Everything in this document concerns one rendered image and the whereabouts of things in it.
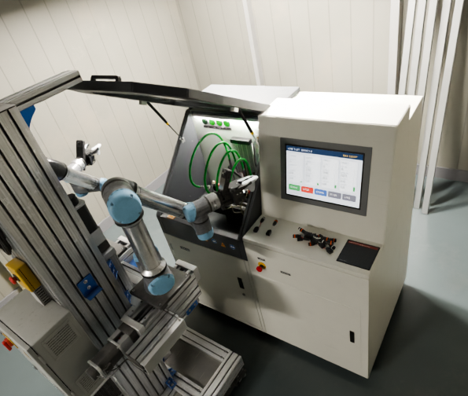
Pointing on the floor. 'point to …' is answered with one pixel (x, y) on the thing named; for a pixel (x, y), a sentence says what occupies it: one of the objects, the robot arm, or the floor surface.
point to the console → (299, 110)
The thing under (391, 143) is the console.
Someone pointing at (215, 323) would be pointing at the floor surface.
